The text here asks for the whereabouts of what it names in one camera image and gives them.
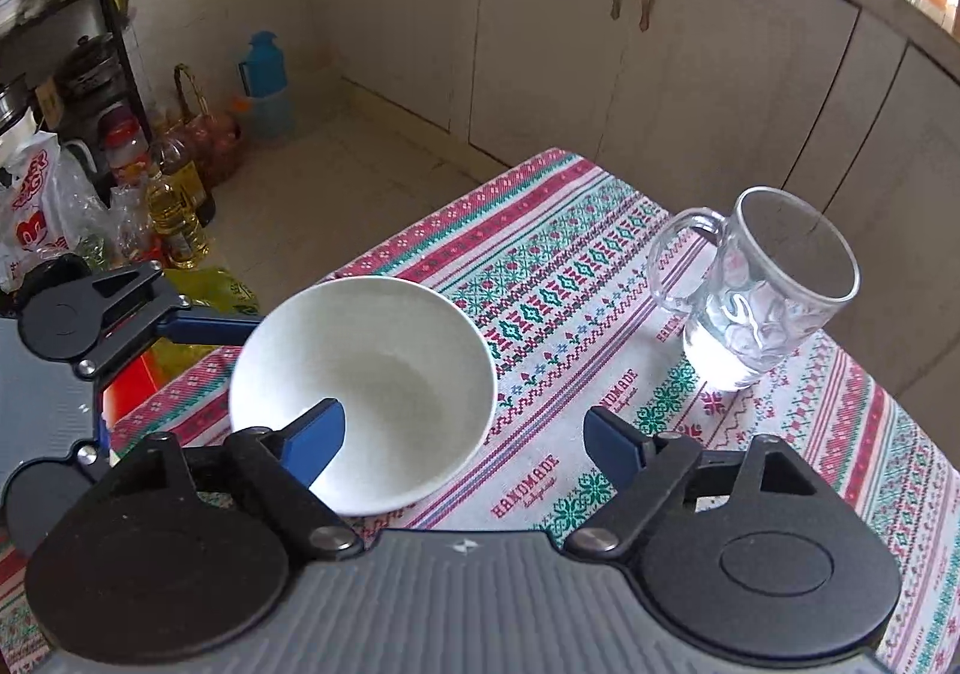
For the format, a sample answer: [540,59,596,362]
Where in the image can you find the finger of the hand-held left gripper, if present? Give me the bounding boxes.
[71,404,121,489]
[73,261,265,376]

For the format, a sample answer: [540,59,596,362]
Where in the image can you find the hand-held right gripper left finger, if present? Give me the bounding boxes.
[112,398,366,564]

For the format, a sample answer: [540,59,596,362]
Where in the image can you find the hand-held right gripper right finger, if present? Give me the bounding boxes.
[562,405,820,560]

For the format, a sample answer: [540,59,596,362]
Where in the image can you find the white ceramic bowl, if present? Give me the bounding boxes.
[227,276,498,517]

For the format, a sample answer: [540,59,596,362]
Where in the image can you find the yellow green plastic bag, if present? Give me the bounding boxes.
[154,266,260,375]

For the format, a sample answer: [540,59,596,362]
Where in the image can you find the red plastic item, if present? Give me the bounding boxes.
[101,344,167,424]

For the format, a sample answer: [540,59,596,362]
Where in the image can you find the yellow cooking oil bottle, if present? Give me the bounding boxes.
[146,167,211,270]

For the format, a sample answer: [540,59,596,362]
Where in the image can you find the patterned woven tablecloth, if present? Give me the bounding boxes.
[0,147,960,674]

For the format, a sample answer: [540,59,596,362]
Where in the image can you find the brown liquid bottle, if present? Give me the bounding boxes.
[150,125,209,210]

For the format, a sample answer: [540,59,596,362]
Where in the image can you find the white red print plastic bag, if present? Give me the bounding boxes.
[0,132,85,292]

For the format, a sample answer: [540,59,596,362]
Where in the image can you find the clear glass mug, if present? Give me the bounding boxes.
[646,186,860,391]

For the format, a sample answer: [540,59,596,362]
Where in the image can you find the blue thermos jug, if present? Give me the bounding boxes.
[238,30,296,140]

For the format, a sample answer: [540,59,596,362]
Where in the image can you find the dark cooking pot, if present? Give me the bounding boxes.
[56,35,122,99]

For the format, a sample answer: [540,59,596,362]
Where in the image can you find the black metal shelf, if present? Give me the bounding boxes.
[0,0,145,195]

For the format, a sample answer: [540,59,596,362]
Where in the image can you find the white kitchen cabinets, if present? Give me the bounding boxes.
[304,0,960,412]

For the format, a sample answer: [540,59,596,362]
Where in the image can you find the woven basket with handle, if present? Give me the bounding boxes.
[174,64,245,187]

